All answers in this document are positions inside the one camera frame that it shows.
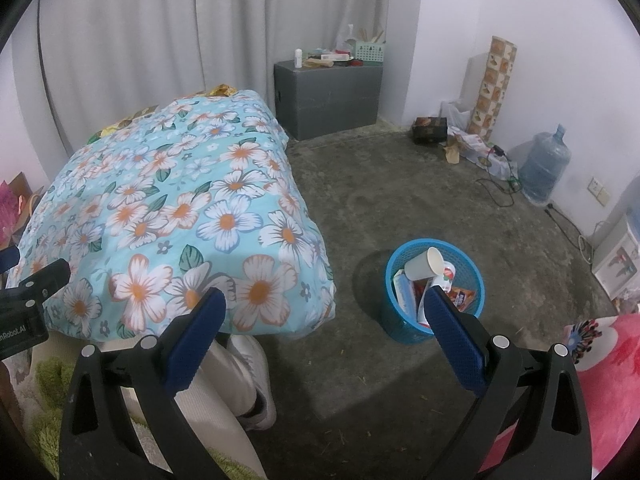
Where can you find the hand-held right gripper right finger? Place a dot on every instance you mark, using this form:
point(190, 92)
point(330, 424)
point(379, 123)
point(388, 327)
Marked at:
point(452, 340)

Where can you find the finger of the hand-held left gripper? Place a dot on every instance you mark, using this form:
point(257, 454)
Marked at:
point(47, 276)
point(7, 260)

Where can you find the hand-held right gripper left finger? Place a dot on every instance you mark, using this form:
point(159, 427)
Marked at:
point(197, 342)

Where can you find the dark red snack packet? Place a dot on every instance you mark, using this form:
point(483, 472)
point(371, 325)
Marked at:
point(460, 297)

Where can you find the blue mesh wastebasket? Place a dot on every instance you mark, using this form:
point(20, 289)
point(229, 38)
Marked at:
point(400, 327)

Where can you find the white blue packet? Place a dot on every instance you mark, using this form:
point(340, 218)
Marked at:
point(405, 292)

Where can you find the white tub with red print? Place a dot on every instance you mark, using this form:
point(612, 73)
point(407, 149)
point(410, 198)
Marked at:
point(448, 272)

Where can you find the white paper cup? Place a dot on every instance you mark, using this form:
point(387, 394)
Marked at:
point(422, 264)

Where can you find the green shaggy mat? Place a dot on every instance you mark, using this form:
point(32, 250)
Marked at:
point(50, 385)

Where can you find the person's white trouser leg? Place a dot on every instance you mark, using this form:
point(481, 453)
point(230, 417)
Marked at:
point(210, 410)

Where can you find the white shoe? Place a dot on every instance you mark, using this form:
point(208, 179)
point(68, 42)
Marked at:
point(257, 380)

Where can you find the brown cardboard piece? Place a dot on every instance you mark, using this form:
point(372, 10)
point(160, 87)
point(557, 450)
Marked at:
point(25, 185)

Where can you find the green snack packet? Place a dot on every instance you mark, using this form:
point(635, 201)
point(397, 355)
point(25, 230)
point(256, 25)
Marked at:
point(95, 137)

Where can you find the blue floral blanket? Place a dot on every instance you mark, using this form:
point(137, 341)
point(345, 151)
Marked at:
point(200, 185)

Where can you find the pink printed blanket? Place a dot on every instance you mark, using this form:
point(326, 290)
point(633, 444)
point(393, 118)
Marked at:
point(610, 385)

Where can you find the white water dispenser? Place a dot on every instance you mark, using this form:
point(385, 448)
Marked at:
point(617, 260)

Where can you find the blue water jug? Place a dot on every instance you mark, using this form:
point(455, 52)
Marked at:
point(545, 170)

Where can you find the white plastic bag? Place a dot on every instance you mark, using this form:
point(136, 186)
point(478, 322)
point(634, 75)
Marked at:
point(462, 132)

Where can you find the dark cardboard box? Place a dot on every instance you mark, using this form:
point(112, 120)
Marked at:
point(430, 130)

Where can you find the yellow orange snack packet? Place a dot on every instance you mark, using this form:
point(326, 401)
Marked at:
point(222, 91)

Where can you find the white board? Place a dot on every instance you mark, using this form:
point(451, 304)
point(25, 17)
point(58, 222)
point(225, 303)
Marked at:
point(475, 80)

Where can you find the grey cabinet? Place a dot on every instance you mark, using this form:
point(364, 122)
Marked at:
point(330, 100)

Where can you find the grey curtain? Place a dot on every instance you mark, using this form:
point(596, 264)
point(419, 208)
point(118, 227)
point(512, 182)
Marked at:
point(150, 25)

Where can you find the green desk organizer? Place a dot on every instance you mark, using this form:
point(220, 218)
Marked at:
point(369, 51)

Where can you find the small white bottle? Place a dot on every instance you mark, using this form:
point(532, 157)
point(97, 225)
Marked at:
point(299, 58)

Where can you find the light wooden item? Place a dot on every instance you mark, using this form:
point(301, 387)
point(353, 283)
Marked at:
point(320, 62)

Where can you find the wall socket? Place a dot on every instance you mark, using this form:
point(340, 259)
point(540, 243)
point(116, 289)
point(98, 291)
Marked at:
point(597, 189)

